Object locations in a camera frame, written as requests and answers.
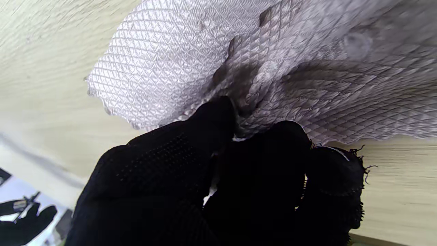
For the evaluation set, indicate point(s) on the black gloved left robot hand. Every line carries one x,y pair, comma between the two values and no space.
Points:
164,184

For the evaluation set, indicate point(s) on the beige wiping cloth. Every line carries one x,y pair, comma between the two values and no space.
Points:
273,61

